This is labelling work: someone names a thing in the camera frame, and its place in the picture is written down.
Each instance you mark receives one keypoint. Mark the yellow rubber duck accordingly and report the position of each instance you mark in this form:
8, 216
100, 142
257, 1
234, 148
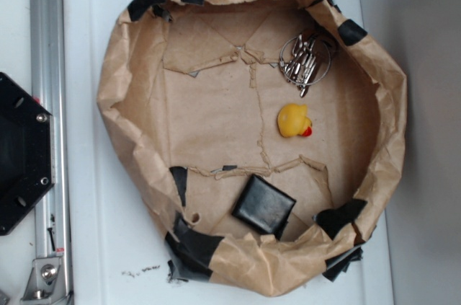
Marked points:
292, 121

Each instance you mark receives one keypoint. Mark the brown paper taped bin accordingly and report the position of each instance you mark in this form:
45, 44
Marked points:
190, 92

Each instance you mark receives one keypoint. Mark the black leather wallet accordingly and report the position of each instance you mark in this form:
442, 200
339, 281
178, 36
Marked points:
263, 207

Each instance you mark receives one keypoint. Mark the aluminium extrusion rail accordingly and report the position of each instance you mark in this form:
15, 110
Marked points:
52, 215

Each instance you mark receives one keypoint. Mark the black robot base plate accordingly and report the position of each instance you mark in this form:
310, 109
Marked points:
26, 159

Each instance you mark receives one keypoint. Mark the metal corner bracket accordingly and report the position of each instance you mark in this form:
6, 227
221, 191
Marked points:
46, 283

